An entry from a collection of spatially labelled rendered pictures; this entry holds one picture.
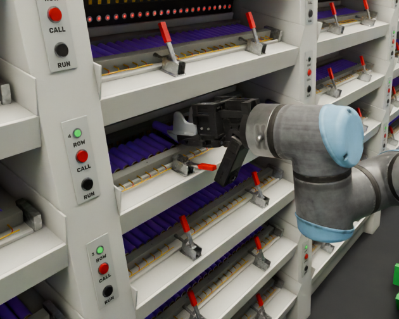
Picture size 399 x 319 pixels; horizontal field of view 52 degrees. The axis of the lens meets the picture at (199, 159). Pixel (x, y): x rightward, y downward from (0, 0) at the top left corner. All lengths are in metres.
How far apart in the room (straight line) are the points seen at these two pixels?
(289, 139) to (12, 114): 0.39
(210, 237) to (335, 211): 0.35
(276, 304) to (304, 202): 0.70
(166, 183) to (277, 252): 0.55
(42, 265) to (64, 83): 0.25
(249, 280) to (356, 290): 0.63
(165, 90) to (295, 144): 0.23
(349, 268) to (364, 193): 1.07
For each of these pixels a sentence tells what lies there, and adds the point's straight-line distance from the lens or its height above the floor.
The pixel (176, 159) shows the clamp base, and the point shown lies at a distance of 0.78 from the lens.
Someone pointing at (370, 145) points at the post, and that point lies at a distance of 1.83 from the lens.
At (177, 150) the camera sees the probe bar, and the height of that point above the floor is 0.74.
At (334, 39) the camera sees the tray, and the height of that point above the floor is 0.89.
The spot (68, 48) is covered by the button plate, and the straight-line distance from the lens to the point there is 0.57.
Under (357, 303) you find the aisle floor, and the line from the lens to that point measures 1.60.
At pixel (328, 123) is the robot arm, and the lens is 0.61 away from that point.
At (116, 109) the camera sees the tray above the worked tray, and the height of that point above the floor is 0.87.
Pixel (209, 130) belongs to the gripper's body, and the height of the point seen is 0.79.
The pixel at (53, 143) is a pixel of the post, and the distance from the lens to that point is 0.57.
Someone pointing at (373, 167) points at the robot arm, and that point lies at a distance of 0.73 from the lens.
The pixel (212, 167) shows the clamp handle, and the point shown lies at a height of 0.74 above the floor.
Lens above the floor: 1.01
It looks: 21 degrees down
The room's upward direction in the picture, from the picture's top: 5 degrees counter-clockwise
